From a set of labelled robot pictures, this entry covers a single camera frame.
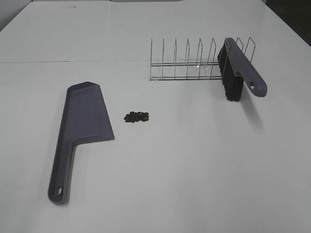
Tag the pile of coffee beans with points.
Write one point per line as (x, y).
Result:
(136, 117)

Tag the purple hand brush black bristles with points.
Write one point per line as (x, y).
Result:
(236, 70)

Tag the purple plastic dustpan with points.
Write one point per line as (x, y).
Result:
(84, 120)

